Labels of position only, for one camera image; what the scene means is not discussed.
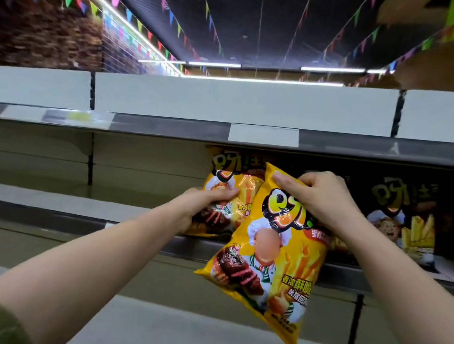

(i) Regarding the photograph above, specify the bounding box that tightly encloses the person's right hand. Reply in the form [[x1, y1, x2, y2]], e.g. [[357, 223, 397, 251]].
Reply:
[[267, 166, 369, 240]]

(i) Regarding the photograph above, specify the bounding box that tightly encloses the person's left hand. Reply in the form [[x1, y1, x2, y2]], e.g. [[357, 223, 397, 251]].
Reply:
[[172, 183, 240, 239]]

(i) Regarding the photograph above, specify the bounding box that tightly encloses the large yellow snack bag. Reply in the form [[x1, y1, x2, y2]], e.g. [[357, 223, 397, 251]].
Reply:
[[188, 157, 337, 344]]

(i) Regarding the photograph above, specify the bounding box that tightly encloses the person's left forearm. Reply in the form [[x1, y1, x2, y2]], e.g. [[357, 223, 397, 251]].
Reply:
[[0, 181, 189, 344]]

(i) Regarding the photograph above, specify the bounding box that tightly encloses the person's right forearm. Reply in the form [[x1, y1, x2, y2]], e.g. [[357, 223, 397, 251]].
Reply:
[[320, 210, 454, 344]]

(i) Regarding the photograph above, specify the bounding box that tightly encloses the white shelf price label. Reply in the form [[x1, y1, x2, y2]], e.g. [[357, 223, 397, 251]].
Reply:
[[228, 123, 300, 148]]

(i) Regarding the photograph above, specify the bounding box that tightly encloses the white metal shelf unit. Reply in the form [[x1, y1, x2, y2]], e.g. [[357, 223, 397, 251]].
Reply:
[[0, 52, 454, 344]]

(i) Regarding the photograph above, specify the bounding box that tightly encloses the black snack bag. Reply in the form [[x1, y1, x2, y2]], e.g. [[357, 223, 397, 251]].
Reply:
[[338, 172, 451, 273]]

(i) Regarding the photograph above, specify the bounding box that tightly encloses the yellow marked shelf price label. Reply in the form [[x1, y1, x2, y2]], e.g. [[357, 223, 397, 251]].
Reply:
[[41, 107, 116, 131]]

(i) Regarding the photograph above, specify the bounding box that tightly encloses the long ceiling light strip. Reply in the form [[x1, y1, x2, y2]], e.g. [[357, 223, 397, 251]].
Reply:
[[48, 0, 191, 76]]

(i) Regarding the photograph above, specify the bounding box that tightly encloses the colourful bunting string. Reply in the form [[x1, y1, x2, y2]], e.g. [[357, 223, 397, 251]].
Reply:
[[12, 0, 205, 61], [142, 0, 228, 57], [322, 0, 379, 66]]

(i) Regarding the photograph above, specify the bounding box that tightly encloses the wall of brown goods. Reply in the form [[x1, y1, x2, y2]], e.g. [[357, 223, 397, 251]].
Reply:
[[0, 0, 108, 75]]

